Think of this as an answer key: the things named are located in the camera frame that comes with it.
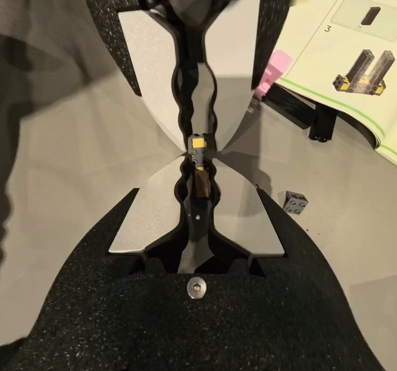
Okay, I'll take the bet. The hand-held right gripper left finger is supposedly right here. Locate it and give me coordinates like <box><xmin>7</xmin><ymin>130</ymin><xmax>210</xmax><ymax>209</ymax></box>
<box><xmin>108</xmin><ymin>157</ymin><xmax>187</xmax><ymax>255</ymax></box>

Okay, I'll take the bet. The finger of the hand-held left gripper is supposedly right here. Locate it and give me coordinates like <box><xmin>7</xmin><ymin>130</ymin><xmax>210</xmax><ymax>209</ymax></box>
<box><xmin>118</xmin><ymin>9</ymin><xmax>190</xmax><ymax>152</ymax></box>
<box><xmin>202</xmin><ymin>0</ymin><xmax>261</xmax><ymax>152</ymax></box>

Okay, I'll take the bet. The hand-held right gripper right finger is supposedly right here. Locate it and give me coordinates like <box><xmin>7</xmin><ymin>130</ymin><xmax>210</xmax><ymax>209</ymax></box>
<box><xmin>213</xmin><ymin>160</ymin><xmax>286</xmax><ymax>256</ymax></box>

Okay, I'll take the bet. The dark grey bracket brick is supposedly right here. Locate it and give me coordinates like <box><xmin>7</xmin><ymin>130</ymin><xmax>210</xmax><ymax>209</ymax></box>
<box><xmin>284</xmin><ymin>191</ymin><xmax>309</xmax><ymax>216</ymax></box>
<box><xmin>188</xmin><ymin>133</ymin><xmax>210</xmax><ymax>168</ymax></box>
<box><xmin>190</xmin><ymin>198</ymin><xmax>213</xmax><ymax>223</ymax></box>

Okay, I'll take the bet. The yellow long brick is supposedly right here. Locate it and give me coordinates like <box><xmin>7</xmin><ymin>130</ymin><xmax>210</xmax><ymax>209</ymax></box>
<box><xmin>192</xmin><ymin>137</ymin><xmax>211</xmax><ymax>199</ymax></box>

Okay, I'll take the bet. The pink brick figure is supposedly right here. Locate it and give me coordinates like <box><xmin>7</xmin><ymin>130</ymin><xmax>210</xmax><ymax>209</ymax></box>
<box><xmin>253</xmin><ymin>50</ymin><xmax>293</xmax><ymax>100</ymax></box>

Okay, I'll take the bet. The clear small brick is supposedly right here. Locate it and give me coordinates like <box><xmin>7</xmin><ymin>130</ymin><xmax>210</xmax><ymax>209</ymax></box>
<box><xmin>246</xmin><ymin>97</ymin><xmax>265</xmax><ymax>113</ymax></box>

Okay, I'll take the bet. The pale green instruction booklet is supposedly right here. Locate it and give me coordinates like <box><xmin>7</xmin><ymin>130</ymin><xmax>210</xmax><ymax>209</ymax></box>
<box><xmin>274</xmin><ymin>0</ymin><xmax>397</xmax><ymax>164</ymax></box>

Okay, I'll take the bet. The black long brick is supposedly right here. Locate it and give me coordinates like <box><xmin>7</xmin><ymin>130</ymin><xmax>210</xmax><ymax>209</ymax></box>
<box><xmin>309</xmin><ymin>106</ymin><xmax>337</xmax><ymax>143</ymax></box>
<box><xmin>262</xmin><ymin>87</ymin><xmax>318</xmax><ymax>130</ymax></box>

